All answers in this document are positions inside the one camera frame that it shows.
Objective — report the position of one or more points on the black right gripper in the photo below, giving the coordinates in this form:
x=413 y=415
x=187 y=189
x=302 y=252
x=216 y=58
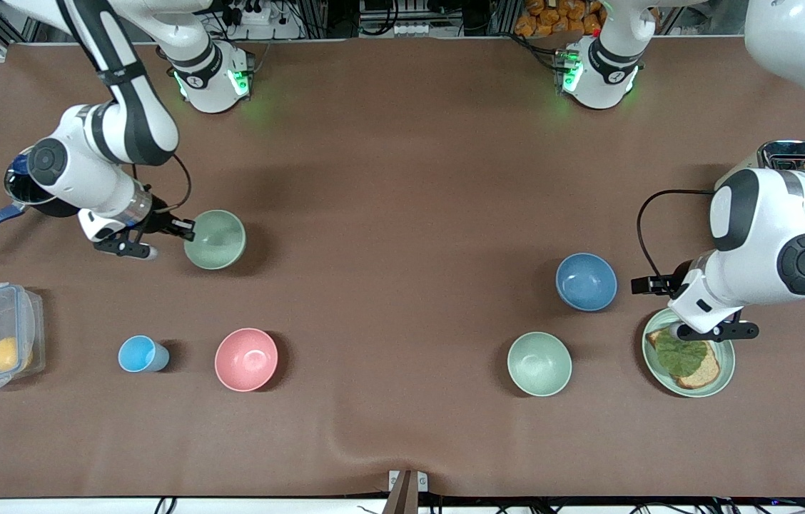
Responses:
x=158 y=222

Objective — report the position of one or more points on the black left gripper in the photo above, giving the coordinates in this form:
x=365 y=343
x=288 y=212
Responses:
x=675 y=281

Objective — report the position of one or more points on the pale green bowl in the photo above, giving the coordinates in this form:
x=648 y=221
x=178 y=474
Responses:
x=539 y=364
x=215 y=239

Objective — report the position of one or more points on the blue bowl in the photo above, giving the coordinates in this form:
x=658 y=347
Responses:
x=586 y=282

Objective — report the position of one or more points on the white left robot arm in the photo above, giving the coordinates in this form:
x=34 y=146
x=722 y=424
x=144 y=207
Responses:
x=766 y=243

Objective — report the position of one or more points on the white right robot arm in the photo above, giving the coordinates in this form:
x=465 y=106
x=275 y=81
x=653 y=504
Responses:
x=131 y=114

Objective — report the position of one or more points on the pink bowl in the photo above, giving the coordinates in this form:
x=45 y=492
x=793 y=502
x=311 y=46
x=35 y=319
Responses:
x=246 y=360

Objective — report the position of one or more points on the green lettuce leaf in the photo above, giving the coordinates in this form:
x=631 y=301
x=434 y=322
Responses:
x=681 y=357

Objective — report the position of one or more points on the bread slice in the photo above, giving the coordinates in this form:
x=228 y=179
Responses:
x=706 y=375

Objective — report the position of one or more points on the pale green plate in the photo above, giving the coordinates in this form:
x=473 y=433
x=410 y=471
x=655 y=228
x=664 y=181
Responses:
x=727 y=371

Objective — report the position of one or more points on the light blue cup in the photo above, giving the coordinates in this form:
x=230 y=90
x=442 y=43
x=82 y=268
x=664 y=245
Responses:
x=137 y=354

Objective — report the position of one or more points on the glass lid with blue knob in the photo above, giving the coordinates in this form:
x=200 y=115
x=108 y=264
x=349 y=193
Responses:
x=16 y=171

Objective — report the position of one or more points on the beige metal toaster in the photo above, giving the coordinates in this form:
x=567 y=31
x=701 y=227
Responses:
x=791 y=150

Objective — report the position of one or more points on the yellow orange fruit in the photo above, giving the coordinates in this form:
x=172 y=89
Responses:
x=8 y=354

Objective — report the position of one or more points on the brown table cloth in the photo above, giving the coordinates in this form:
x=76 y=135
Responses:
x=402 y=321

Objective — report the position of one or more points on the bag of orange snacks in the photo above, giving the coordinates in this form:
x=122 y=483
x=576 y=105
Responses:
x=552 y=18

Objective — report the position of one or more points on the long white power strip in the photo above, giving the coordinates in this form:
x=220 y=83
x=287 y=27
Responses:
x=409 y=30

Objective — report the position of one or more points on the small metal bracket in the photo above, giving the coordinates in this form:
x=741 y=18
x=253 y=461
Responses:
x=394 y=483

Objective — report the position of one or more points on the brown post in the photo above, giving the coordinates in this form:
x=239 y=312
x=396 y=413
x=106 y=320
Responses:
x=402 y=501

